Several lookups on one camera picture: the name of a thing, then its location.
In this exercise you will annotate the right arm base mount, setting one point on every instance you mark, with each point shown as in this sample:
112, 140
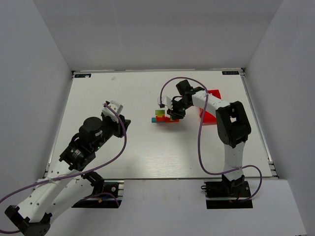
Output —
218, 197

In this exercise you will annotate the dark table corner label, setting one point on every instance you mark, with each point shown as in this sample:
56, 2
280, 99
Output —
230, 72

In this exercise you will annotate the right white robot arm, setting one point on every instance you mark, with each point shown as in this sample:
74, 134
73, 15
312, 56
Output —
233, 126

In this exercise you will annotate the green rectangular wood block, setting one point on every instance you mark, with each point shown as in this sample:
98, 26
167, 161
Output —
158, 112

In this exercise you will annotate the left table corner label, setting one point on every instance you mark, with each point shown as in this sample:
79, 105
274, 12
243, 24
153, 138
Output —
82, 75

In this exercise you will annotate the red rectangular wood block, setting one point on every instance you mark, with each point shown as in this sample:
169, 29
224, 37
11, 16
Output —
161, 121

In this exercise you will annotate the red arch wood block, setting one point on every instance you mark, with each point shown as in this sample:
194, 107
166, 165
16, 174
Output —
171, 121

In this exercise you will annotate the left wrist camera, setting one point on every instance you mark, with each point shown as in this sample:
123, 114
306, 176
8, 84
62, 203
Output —
112, 109

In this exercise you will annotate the red plastic bin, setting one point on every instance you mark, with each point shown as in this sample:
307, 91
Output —
209, 118

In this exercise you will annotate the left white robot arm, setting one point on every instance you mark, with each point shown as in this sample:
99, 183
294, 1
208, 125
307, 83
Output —
68, 182

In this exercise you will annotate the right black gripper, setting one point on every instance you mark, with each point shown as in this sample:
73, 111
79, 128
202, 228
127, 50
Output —
175, 113

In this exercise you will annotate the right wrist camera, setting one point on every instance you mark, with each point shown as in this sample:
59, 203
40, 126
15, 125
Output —
165, 102

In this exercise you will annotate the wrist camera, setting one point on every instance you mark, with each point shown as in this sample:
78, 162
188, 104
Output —
112, 109
165, 102

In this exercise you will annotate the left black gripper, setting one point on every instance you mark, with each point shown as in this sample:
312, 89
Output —
120, 125

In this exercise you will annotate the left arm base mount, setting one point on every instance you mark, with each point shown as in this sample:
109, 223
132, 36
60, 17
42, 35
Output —
101, 194

